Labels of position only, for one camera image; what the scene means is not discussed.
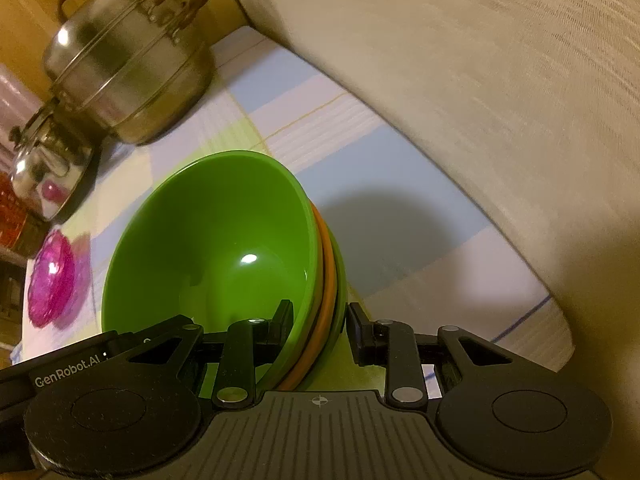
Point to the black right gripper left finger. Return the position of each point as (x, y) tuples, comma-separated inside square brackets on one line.
[(248, 344)]

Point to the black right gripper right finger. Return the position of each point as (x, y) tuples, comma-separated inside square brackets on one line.
[(391, 345)]

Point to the green plastic bowl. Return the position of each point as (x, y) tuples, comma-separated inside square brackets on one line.
[(224, 239), (337, 322)]

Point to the orange plastic bowl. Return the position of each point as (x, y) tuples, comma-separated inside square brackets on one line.
[(319, 333)]

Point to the pink heart-shaped glass dish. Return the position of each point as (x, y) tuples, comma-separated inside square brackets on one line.
[(52, 281)]

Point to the checked plastic tablecloth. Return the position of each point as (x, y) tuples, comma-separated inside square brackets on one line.
[(415, 247)]

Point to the stainless steel kettle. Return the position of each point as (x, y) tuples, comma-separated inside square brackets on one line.
[(52, 153)]

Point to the stainless steel steamer pot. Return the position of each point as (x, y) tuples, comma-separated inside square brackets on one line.
[(135, 67)]

